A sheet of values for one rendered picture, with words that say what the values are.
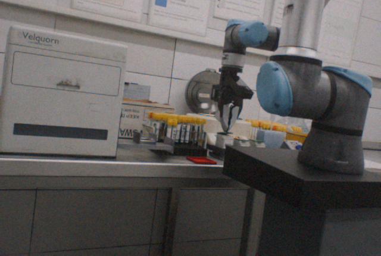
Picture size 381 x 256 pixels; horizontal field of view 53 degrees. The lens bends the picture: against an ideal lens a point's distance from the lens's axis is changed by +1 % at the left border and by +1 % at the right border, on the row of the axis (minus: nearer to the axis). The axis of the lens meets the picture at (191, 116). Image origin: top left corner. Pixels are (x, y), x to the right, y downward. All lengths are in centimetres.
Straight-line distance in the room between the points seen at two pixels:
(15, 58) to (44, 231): 94
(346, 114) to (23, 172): 74
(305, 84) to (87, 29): 104
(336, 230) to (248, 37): 56
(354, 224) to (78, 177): 65
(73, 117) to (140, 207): 90
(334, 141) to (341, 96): 10
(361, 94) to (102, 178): 66
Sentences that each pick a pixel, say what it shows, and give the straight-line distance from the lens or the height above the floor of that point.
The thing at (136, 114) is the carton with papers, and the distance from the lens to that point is 135.
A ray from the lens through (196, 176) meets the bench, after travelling 109.
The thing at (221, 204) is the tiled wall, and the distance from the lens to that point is 201.
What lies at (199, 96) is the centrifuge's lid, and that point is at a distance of 178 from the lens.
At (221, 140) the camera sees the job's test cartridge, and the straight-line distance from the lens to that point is 124.
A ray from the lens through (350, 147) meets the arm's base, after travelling 94.
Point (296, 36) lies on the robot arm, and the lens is 88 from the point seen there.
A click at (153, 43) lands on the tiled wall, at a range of 174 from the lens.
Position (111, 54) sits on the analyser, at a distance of 101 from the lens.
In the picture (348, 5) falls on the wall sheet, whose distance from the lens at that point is 242.
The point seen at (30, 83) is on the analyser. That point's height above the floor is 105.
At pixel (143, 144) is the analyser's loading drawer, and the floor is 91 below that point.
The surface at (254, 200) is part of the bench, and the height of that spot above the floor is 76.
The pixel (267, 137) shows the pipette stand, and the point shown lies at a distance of 139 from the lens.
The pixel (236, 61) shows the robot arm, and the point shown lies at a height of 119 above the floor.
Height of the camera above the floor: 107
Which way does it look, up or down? 3 degrees down
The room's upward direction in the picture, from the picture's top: 7 degrees clockwise
